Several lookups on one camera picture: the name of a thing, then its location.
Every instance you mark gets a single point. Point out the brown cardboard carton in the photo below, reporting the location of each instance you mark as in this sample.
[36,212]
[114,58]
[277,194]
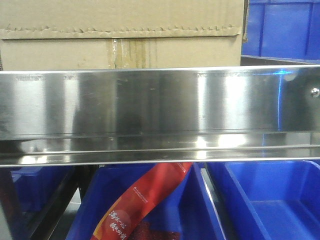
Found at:
[121,34]

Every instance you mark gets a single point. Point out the blue bin lower middle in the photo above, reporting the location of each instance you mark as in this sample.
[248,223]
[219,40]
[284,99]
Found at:
[188,211]

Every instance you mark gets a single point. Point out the blue bin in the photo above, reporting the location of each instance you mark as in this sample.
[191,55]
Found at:
[35,185]
[188,211]
[283,29]
[270,200]

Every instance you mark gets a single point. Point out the red snack package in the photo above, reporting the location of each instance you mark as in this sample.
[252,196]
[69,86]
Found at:
[139,200]

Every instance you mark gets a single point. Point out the blue bin lower right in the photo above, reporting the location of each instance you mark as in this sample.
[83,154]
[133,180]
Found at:
[270,200]

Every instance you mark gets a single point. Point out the blue bin lower left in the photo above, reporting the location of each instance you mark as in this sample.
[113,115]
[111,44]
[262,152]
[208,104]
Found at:
[35,185]

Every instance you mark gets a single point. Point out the blue bin upper right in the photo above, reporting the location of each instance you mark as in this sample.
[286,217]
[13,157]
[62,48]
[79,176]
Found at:
[283,29]

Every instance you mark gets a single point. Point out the stainless steel shelf rail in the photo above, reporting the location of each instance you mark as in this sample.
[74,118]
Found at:
[211,114]

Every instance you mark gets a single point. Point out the dark shelf frame post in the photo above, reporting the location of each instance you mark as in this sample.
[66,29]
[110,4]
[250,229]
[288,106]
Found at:
[14,226]

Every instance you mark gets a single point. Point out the shelf rail screw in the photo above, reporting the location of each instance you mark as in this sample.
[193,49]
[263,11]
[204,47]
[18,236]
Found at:
[315,92]

